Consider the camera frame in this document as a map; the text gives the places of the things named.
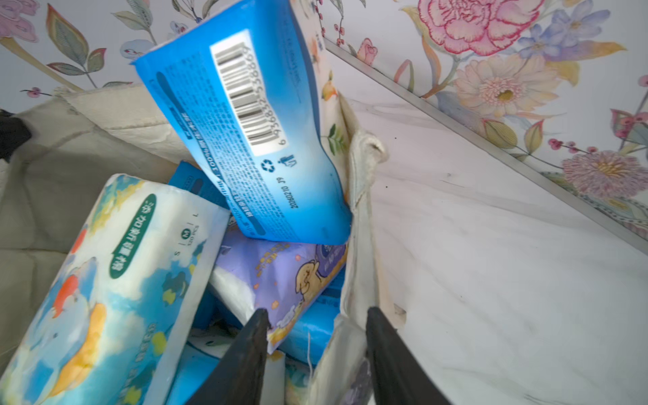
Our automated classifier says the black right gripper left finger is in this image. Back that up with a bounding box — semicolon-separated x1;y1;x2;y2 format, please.
187;309;269;405

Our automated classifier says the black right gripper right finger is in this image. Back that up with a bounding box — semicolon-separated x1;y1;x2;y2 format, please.
366;306;451;405

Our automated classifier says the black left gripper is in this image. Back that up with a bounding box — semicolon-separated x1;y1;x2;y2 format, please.
0;110;32;162

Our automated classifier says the cream canvas tote bag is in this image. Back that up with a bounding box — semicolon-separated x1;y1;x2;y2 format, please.
1;84;406;404

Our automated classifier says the purple tissue pack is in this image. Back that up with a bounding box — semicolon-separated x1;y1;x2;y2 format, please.
209;224;347;354

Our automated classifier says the colourful tissue pack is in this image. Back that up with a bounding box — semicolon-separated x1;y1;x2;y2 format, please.
1;174;230;404

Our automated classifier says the blue barcode tissue pack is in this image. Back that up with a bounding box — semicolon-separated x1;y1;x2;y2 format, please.
279;268;345;366

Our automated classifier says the blue white floral tissue pack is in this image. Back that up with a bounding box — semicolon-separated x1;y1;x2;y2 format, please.
168;161;229;209

